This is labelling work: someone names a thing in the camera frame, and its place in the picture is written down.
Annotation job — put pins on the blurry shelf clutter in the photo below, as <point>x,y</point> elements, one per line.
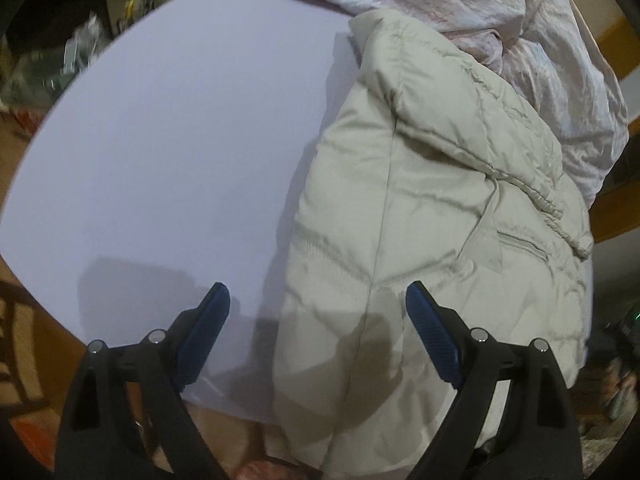
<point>85,50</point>

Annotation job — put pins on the round white table top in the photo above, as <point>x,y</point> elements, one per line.
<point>175,160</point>

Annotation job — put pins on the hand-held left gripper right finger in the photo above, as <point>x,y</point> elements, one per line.
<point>430,332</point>

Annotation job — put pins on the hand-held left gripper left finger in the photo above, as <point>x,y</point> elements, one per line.
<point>200,332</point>

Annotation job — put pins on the cream puffer jacket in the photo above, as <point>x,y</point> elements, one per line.
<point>430,220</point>

